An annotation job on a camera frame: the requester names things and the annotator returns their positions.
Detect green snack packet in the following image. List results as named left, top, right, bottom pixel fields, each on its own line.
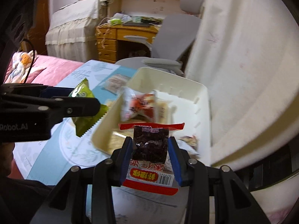
left=69, top=78, right=108, bottom=137

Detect red packet dark dried fruit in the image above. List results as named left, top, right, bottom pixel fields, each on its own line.
left=119, top=122, right=184, bottom=196

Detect person's left hand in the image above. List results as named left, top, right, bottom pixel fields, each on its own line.
left=0, top=142, right=15, bottom=176

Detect pink bed cover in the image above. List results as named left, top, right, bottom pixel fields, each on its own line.
left=9, top=55, right=83, bottom=179

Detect clear bag beige rice cake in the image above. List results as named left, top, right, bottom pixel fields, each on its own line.
left=101, top=99, right=170, bottom=154

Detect clear bag red snack mix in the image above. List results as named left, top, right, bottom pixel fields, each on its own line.
left=177, top=136, right=199, bottom=156

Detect beige covered cabinet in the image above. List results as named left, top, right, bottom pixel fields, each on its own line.
left=45, top=0, right=107, bottom=62

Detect clear bag round crackers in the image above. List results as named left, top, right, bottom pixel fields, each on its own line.
left=103, top=74, right=131, bottom=95

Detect white red noodle snack bag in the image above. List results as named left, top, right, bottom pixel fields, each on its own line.
left=120, top=87, right=157, bottom=122

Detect wooden desk with drawers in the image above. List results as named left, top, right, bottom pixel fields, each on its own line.
left=95, top=24, right=159, bottom=64

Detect white plastic storage bin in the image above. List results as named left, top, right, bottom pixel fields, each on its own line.
left=91, top=66, right=212, bottom=167

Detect grey office chair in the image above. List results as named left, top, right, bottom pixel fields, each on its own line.
left=116, top=0, right=205, bottom=76

